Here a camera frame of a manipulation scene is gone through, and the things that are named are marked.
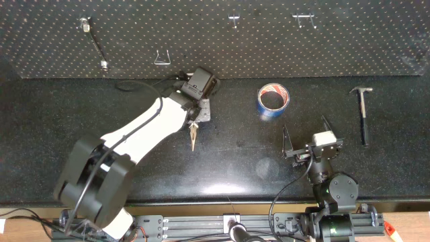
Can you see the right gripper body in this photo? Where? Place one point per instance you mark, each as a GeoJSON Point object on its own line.
{"type": "Point", "coordinates": [327, 151]}

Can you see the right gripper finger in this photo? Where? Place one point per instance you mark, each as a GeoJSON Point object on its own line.
{"type": "Point", "coordinates": [326, 125]}
{"type": "Point", "coordinates": [286, 141]}

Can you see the black and white pliers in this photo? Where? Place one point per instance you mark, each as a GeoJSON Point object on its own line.
{"type": "Point", "coordinates": [193, 136]}

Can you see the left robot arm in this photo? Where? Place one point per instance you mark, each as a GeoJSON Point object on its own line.
{"type": "Point", "coordinates": [151, 127]}

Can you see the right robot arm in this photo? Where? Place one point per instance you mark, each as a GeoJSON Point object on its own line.
{"type": "Point", "coordinates": [336, 191]}

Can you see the black pegboard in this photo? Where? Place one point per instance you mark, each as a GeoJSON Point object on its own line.
{"type": "Point", "coordinates": [268, 47]}

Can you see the roll of blue tape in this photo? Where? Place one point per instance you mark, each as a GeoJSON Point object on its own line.
{"type": "Point", "coordinates": [268, 111]}

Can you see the hammer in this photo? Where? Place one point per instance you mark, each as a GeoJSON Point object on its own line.
{"type": "Point", "coordinates": [363, 114]}

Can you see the orange and white object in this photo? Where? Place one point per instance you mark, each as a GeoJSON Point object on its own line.
{"type": "Point", "coordinates": [391, 232]}

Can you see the metal hook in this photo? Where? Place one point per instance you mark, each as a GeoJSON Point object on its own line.
{"type": "Point", "coordinates": [162, 62]}
{"type": "Point", "coordinates": [304, 15]}
{"type": "Point", "coordinates": [234, 17]}
{"type": "Point", "coordinates": [82, 19]}

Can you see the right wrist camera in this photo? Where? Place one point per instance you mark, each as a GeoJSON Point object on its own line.
{"type": "Point", "coordinates": [324, 138]}

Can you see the mounting rail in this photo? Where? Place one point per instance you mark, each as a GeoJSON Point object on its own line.
{"type": "Point", "coordinates": [201, 225]}

